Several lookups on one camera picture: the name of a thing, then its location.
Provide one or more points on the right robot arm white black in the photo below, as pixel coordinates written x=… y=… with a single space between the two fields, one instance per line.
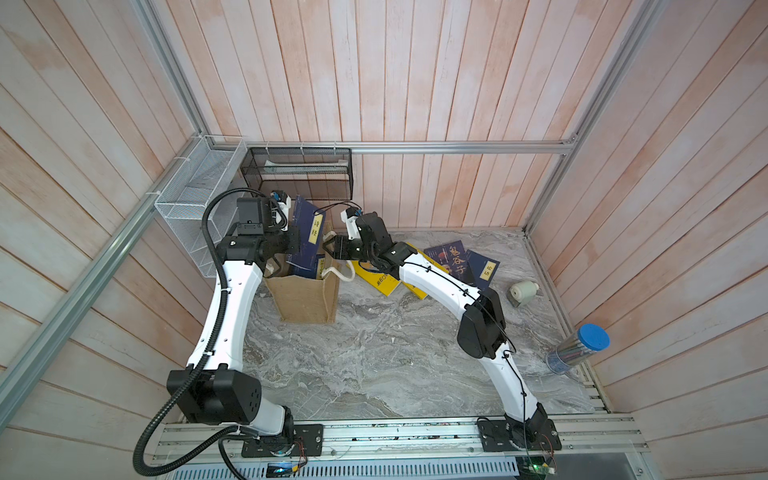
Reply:
x=482 y=327

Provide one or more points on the white tape roll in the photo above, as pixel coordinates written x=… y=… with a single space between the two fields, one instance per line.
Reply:
x=522 y=292

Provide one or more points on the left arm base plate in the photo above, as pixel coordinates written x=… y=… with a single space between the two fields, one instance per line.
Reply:
x=306 y=439

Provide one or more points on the aluminium rail front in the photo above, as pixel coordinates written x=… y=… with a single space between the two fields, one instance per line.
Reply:
x=460 y=437

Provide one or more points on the dark portrait book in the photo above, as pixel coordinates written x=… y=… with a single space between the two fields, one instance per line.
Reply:
x=453 y=258

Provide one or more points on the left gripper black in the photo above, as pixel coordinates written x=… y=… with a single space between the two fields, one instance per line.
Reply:
x=293 y=246

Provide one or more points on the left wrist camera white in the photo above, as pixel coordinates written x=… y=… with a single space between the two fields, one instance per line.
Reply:
x=281 y=206

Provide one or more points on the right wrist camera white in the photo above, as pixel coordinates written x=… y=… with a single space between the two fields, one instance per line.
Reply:
x=350 y=216

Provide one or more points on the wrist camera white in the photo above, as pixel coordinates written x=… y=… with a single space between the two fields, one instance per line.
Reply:
x=281 y=206
x=350 y=216

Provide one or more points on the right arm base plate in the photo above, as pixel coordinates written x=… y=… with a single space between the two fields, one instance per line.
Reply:
x=504 y=436

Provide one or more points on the purple book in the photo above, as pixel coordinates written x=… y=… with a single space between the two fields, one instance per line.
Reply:
x=308 y=221

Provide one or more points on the small blue book far right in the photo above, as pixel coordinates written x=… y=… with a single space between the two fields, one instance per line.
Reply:
x=482 y=268

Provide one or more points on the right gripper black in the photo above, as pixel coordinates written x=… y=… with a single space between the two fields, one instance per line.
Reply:
x=340 y=246

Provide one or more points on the clear tube blue cap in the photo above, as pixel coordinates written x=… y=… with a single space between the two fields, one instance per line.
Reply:
x=584 y=342

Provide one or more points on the black mesh wall basket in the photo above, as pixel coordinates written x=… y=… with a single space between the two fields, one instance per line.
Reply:
x=313 y=173

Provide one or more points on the aluminium frame bar back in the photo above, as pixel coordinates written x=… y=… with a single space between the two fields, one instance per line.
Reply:
x=547 y=147

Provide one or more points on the brown canvas tote bag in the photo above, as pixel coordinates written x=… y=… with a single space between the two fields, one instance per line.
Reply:
x=309 y=296

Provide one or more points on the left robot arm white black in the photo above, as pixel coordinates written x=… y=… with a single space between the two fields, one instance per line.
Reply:
x=213 y=389

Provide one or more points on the yellow book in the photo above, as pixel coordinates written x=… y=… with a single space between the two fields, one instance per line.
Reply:
x=420 y=294
x=383 y=283

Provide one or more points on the white wire mesh shelf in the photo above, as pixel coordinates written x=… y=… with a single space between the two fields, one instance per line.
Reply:
x=209 y=167

